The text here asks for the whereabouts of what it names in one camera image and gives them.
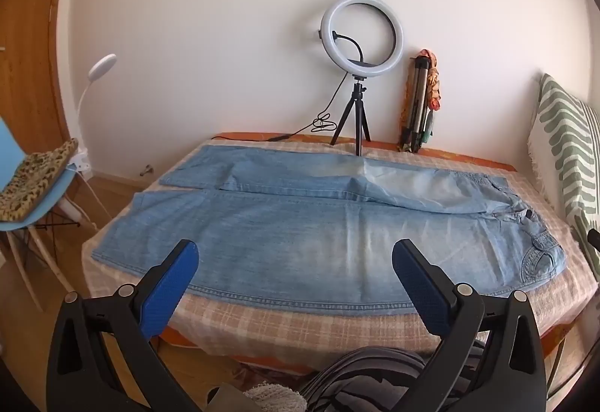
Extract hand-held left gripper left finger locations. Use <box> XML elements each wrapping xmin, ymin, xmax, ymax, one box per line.
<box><xmin>45</xmin><ymin>239</ymin><xmax>202</xmax><ymax>412</ymax></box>

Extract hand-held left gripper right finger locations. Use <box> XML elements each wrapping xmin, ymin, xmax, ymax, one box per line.
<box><xmin>391</xmin><ymin>238</ymin><xmax>547</xmax><ymax>412</ymax></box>

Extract light blue denim pants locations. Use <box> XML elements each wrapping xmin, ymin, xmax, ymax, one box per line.
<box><xmin>90</xmin><ymin>144</ymin><xmax>568</xmax><ymax>316</ymax></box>

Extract person's striped trouser legs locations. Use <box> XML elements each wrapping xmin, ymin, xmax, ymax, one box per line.
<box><xmin>300</xmin><ymin>339</ymin><xmax>493</xmax><ymax>412</ymax></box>

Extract beige checked blanket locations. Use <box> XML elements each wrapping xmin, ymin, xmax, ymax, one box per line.
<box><xmin>81</xmin><ymin>137</ymin><xmax>598</xmax><ymax>368</ymax></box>

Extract blue plastic chair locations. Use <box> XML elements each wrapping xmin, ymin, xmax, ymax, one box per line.
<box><xmin>0</xmin><ymin>116</ymin><xmax>101</xmax><ymax>312</ymax></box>

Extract white knitted cloth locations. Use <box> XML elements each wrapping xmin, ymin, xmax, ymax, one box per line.
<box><xmin>244</xmin><ymin>384</ymin><xmax>308</xmax><ymax>412</ymax></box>

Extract white power strip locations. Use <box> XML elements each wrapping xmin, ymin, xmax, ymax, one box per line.
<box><xmin>66</xmin><ymin>149</ymin><xmax>92</xmax><ymax>173</ymax></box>

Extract folded silver tripod stand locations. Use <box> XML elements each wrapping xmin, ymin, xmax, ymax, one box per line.
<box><xmin>400</xmin><ymin>57</ymin><xmax>434</xmax><ymax>154</ymax></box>

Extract leopard print cushion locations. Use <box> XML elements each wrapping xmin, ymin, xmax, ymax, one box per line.
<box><xmin>0</xmin><ymin>139</ymin><xmax>80</xmax><ymax>223</ymax></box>

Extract black mini tripod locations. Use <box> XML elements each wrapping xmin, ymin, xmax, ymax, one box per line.
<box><xmin>329</xmin><ymin>74</ymin><xmax>372</xmax><ymax>158</ymax></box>

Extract green leaf patterned pillow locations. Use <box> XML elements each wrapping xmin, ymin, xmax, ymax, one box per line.
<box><xmin>527</xmin><ymin>73</ymin><xmax>600</xmax><ymax>281</ymax></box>

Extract black gooseneck phone holder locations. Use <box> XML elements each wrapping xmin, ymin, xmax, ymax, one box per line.
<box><xmin>330</xmin><ymin>31</ymin><xmax>380</xmax><ymax>70</ymax></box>

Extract white gooseneck desk lamp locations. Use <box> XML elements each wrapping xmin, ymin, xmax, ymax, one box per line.
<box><xmin>77</xmin><ymin>53</ymin><xmax>118</xmax><ymax>155</ymax></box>

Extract wooden door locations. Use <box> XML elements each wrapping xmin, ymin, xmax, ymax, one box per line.
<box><xmin>0</xmin><ymin>0</ymin><xmax>87</xmax><ymax>164</ymax></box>

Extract black ring light cable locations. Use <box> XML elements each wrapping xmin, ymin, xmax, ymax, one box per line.
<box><xmin>213</xmin><ymin>75</ymin><xmax>357</xmax><ymax>141</ymax></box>

